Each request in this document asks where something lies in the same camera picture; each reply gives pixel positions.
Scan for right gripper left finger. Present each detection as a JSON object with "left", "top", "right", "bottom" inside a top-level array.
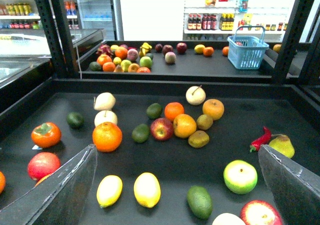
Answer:
[{"left": 0, "top": 144, "right": 98, "bottom": 225}]

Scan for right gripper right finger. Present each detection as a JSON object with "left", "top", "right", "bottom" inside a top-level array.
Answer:
[{"left": 258, "top": 145, "right": 320, "bottom": 225}]

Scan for yellow lemon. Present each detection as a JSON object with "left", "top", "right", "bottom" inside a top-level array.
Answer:
[
  {"left": 194, "top": 44, "right": 205, "bottom": 55},
  {"left": 133, "top": 172, "right": 161, "bottom": 209},
  {"left": 96, "top": 175, "right": 123, "bottom": 208}
]

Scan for white store shelf bottles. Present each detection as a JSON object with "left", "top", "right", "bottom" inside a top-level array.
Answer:
[{"left": 182, "top": 0, "right": 295, "bottom": 42}]

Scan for red apple left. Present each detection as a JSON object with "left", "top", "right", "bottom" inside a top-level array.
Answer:
[{"left": 27, "top": 152, "right": 61, "bottom": 181}]

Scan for red white apple front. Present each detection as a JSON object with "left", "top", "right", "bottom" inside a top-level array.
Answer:
[{"left": 239, "top": 200, "right": 284, "bottom": 225}]

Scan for yellow green pear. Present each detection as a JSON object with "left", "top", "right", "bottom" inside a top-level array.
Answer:
[{"left": 268, "top": 134, "right": 295, "bottom": 159}]

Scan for green apple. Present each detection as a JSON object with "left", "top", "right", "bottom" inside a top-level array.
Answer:
[{"left": 223, "top": 159, "right": 258, "bottom": 195}]

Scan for red chili pepper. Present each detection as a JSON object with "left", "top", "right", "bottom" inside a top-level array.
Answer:
[{"left": 249, "top": 126, "right": 272, "bottom": 153}]

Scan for orange at left edge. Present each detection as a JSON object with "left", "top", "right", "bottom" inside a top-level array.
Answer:
[{"left": 0, "top": 171, "right": 6, "bottom": 194}]

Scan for orange persimmon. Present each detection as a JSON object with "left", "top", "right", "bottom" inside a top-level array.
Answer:
[{"left": 31, "top": 122, "right": 62, "bottom": 149}]

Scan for white pear bottom edge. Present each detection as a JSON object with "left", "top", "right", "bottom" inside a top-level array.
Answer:
[{"left": 212, "top": 212, "right": 245, "bottom": 225}]

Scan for large orange tangerine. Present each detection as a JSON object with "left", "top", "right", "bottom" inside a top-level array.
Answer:
[{"left": 92, "top": 122, "right": 123, "bottom": 153}]

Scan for dark green avocado left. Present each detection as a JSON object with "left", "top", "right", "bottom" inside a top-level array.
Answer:
[{"left": 66, "top": 112, "right": 84, "bottom": 129}]

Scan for white pear lower left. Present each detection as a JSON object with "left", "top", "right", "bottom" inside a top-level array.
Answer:
[{"left": 94, "top": 110, "right": 118, "bottom": 127}]

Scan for green avocado front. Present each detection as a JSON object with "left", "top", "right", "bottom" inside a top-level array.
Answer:
[{"left": 187, "top": 185, "right": 213, "bottom": 220}]

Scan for green lime lower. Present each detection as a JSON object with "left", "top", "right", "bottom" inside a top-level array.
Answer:
[{"left": 131, "top": 123, "right": 150, "bottom": 144}]

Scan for green lime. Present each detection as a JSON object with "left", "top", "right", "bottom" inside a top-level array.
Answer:
[
  {"left": 146, "top": 103, "right": 163, "bottom": 120},
  {"left": 131, "top": 123, "right": 150, "bottom": 144}
]

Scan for white pear upper left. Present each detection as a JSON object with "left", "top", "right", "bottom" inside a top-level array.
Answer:
[{"left": 93, "top": 92, "right": 116, "bottom": 111}]

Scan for brown kiwi lower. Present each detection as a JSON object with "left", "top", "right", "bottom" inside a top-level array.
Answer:
[{"left": 188, "top": 130, "right": 210, "bottom": 149}]

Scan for brown kiwi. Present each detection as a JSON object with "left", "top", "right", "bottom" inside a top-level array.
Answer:
[
  {"left": 196, "top": 114, "right": 213, "bottom": 131},
  {"left": 188, "top": 130, "right": 210, "bottom": 149}
]

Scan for brown kiwi upper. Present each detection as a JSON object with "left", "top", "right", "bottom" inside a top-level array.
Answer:
[{"left": 196, "top": 114, "right": 213, "bottom": 131}]

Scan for orange yellow apple right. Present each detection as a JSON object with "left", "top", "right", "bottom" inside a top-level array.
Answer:
[{"left": 202, "top": 98, "right": 225, "bottom": 121}]

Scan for red yellow apple centre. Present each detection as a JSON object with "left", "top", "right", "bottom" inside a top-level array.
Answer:
[{"left": 150, "top": 117, "right": 174, "bottom": 141}]

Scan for green lime upper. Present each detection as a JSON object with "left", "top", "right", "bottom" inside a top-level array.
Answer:
[{"left": 146, "top": 103, "right": 163, "bottom": 120}]

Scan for white pear with stem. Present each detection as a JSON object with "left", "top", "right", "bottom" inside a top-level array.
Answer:
[{"left": 185, "top": 85, "right": 206, "bottom": 106}]

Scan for orange centre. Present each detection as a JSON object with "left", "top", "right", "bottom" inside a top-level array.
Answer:
[{"left": 164, "top": 102, "right": 185, "bottom": 122}]

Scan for small blue basket far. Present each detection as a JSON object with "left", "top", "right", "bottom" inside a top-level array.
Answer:
[{"left": 227, "top": 25, "right": 269, "bottom": 70}]

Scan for far fruit pile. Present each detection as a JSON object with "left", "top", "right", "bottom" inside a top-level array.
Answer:
[{"left": 88, "top": 42, "right": 154, "bottom": 73}]

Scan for small orange far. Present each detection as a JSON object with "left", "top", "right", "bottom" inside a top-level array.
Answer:
[{"left": 202, "top": 46, "right": 214, "bottom": 57}]

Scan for pink peach far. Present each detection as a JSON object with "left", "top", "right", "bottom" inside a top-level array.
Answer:
[{"left": 164, "top": 51, "right": 177, "bottom": 65}]

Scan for dark red apple far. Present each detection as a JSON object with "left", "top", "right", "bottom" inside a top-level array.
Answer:
[{"left": 176, "top": 42, "right": 188, "bottom": 55}]

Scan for black metal shelf frame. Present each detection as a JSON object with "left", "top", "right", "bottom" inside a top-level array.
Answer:
[{"left": 0, "top": 0, "right": 314, "bottom": 139}]

